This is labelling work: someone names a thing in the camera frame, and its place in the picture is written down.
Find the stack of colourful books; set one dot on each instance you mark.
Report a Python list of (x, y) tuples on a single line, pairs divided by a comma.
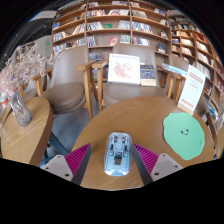
[(210, 108)]

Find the curved wooden bookshelf unit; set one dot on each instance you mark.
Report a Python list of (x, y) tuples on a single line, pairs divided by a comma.
[(193, 43)]

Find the white ceiling panel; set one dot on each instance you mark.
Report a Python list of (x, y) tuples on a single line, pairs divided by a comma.
[(44, 14)]

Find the stack of light blue books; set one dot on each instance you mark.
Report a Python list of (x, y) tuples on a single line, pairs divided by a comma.
[(173, 69)]

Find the green smiley mouse pad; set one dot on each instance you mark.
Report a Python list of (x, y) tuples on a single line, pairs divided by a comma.
[(183, 135)]

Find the glass vase with pink flowers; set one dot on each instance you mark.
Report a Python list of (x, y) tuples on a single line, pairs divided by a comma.
[(20, 113)]

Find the tall wooden bookshelf unit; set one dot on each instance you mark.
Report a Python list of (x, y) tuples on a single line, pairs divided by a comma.
[(110, 26)]

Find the white framed pink picture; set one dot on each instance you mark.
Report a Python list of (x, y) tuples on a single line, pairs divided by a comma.
[(124, 69)]

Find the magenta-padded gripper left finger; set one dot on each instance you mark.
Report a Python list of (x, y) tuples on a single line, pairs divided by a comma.
[(75, 160)]

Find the brown upholstered wooden armchair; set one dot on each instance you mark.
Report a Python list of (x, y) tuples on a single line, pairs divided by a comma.
[(133, 91), (180, 63), (66, 96)]

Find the round wooden side table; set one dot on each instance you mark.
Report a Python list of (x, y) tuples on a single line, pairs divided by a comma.
[(218, 140), (26, 140)]

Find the dark cover book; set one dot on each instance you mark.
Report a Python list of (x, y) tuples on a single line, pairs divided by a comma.
[(148, 75)]

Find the transparent light blue computer mouse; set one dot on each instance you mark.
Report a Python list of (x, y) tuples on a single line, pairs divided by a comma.
[(117, 155)]

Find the white sign on wooden base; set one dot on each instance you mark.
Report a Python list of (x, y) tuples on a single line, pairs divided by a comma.
[(191, 90)]

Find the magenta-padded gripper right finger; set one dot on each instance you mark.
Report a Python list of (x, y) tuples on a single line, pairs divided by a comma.
[(148, 160)]

